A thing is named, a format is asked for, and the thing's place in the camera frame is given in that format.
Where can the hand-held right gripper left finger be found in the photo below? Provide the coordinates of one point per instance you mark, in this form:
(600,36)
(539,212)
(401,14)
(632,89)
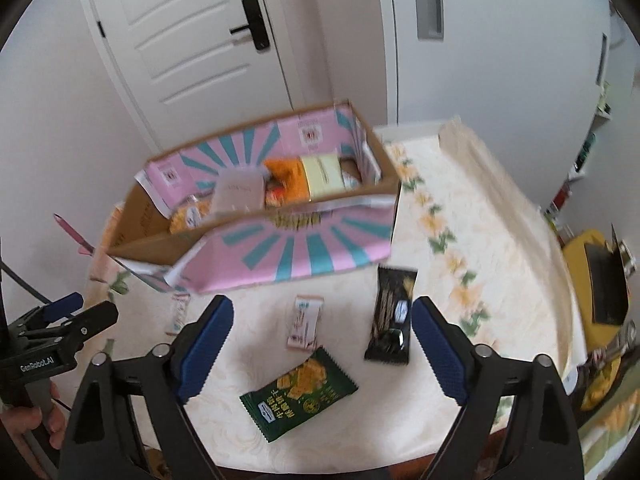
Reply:
(205,350)

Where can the white wardrobe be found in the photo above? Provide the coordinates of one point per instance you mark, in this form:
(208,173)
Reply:
(500,60)

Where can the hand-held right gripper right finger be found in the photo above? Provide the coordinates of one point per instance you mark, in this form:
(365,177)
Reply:
(440,350)

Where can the grey translucent snack packet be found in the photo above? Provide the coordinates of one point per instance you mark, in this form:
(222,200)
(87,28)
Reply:
(237,192)

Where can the green cracker packet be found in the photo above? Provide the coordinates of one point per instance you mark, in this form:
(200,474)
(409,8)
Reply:
(300,392)

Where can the pink printed cardboard box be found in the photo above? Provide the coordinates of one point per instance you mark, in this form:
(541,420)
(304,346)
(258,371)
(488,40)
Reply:
(300,255)

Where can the yellow box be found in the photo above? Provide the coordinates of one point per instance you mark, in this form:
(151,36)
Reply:
(580,270)

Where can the red snack packet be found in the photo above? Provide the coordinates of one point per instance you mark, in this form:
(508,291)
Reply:
(275,196)

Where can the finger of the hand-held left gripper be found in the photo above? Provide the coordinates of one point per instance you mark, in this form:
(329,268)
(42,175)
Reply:
(62,304)
(95,317)

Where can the clear bag of yellow snacks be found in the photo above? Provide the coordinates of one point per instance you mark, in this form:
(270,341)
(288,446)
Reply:
(187,215)

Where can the floral tablecloth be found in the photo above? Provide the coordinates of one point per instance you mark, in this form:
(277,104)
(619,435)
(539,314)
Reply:
(500,240)

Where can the orange snack packet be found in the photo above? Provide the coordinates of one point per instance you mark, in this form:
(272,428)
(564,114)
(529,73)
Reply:
(287,177)

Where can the pale green snack packet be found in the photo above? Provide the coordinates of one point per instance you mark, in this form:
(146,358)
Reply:
(325,175)

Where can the white door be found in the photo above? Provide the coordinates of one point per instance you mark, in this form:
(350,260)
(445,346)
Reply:
(175,35)

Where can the small white snack packet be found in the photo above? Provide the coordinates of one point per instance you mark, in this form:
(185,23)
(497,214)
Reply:
(177,312)
(305,322)

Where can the black door hinge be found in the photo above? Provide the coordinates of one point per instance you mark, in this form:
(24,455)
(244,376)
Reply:
(101,29)

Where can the person's left hand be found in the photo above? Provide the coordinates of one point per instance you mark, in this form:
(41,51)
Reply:
(25,422)

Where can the white open shelf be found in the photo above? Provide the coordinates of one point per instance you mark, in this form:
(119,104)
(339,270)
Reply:
(602,116)

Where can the black metal stand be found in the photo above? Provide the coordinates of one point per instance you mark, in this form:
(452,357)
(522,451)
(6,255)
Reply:
(22,282)

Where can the black snack packet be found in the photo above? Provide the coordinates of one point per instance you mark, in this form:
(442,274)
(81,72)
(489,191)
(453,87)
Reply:
(390,315)

